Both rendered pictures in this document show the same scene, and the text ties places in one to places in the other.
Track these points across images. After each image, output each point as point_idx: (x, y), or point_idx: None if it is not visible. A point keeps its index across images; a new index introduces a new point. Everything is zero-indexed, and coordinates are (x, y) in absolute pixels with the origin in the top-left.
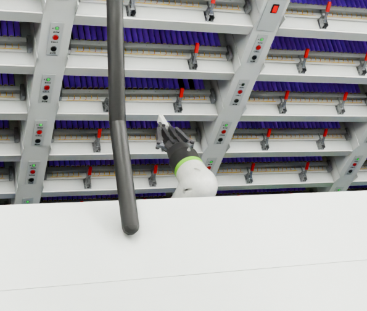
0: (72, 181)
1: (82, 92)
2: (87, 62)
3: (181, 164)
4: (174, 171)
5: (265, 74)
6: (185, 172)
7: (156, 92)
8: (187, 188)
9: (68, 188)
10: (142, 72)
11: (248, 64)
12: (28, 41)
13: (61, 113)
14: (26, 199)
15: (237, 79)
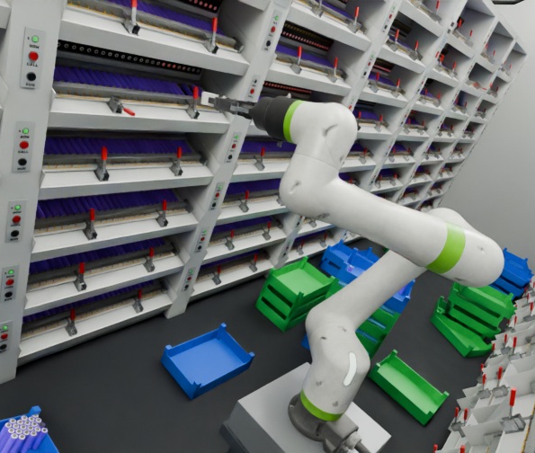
0: (69, 235)
1: (78, 86)
2: (91, 21)
3: (296, 108)
4: (284, 123)
5: (273, 69)
6: (312, 111)
7: (165, 95)
8: (328, 128)
9: (66, 243)
10: (161, 48)
11: (263, 53)
12: None
13: (56, 111)
14: (9, 268)
15: (251, 73)
